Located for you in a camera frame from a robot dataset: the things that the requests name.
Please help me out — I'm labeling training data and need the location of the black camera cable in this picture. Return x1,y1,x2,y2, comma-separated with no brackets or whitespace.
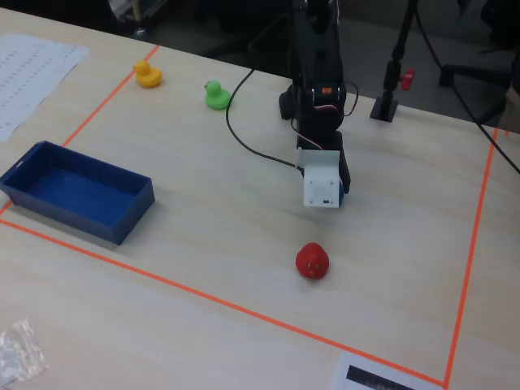
225,67,304,170

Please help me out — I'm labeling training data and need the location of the blue plastic box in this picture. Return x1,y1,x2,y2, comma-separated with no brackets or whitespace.
0,140,156,246

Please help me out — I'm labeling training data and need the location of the black stand cable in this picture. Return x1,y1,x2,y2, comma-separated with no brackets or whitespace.
414,0,520,174

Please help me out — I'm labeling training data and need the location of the clear plastic bag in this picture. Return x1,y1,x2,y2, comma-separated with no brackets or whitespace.
0,318,49,388

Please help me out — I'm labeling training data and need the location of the black camera stand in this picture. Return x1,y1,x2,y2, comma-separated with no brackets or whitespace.
369,0,419,123

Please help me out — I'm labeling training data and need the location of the green rubber duck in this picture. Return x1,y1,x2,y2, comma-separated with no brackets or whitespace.
204,80,232,111

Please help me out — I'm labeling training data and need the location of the printed white paper sheet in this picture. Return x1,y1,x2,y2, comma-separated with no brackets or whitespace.
0,32,91,143

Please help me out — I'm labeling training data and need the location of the red toy fruit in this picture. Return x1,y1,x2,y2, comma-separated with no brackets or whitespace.
295,242,331,280

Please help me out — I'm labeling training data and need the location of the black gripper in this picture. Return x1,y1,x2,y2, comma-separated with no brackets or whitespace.
295,115,352,194

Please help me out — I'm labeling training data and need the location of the orange tape strip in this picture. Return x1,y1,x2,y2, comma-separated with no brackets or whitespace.
0,45,162,216
444,128,500,389
0,218,448,387

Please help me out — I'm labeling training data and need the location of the black office chair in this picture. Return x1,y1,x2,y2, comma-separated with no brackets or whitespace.
438,0,520,127

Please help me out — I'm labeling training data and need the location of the white camera housing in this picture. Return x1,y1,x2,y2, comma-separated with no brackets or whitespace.
295,148,341,209

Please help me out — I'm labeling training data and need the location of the yellow rubber duck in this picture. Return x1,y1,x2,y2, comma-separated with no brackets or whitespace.
133,59,164,89

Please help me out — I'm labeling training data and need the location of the white paper with black bar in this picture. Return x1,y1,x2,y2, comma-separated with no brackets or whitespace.
329,351,446,390

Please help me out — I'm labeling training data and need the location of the red stand knob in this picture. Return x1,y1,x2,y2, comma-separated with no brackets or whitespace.
399,67,417,92

